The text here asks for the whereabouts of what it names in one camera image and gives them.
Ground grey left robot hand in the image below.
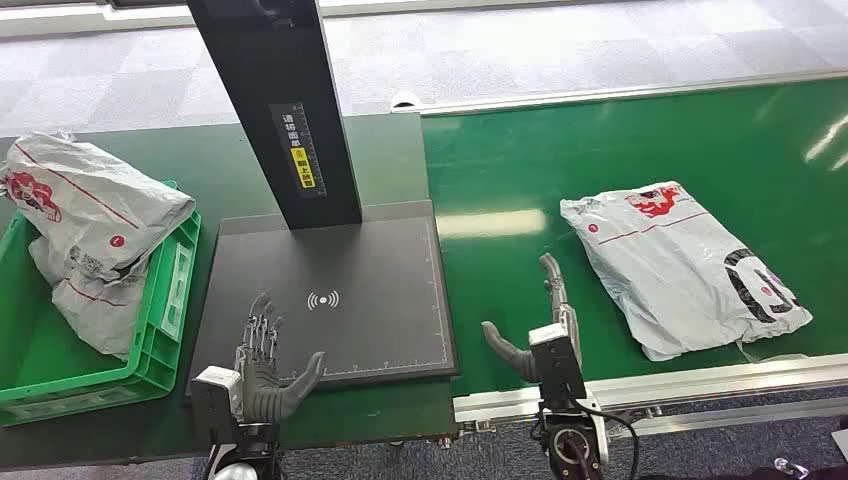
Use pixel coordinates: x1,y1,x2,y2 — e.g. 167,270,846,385
234,291,327,425

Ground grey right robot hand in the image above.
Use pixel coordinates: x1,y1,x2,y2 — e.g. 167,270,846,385
481,253,584,384

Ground grey package with black print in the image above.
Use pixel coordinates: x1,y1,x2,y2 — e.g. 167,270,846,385
560,180,814,363

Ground black weighing scale platform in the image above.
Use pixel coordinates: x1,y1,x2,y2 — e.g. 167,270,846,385
187,200,460,397

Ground green plastic basket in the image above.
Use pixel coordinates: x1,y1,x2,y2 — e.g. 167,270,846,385
0,180,202,427

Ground grey package with red cartoon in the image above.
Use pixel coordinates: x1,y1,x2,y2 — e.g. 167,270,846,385
0,131,197,286

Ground green conveyor belt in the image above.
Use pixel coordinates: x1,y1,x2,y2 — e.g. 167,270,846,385
421,78,848,397

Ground black ruler label yellow sticker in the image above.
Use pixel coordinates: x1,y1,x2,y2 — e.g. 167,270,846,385
268,101,328,200

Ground small shiny metal object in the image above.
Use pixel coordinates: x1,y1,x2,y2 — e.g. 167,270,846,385
773,457,811,480

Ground black scale column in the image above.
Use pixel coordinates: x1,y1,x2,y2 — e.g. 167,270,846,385
185,0,364,231

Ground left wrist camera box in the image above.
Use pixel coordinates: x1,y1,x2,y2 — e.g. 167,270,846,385
190,366,244,433

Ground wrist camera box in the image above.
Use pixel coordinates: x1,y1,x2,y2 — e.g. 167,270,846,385
528,323,588,412
190,366,244,433

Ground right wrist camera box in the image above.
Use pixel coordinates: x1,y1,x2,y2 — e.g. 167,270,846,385
528,323,588,412

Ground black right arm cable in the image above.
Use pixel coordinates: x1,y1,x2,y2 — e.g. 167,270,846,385
574,396,641,480

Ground wide aluminium conveyor rail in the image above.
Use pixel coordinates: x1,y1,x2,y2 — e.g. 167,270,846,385
452,352,848,440

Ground thin aluminium conveyor rail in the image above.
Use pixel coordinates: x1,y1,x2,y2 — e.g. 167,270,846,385
390,68,848,117

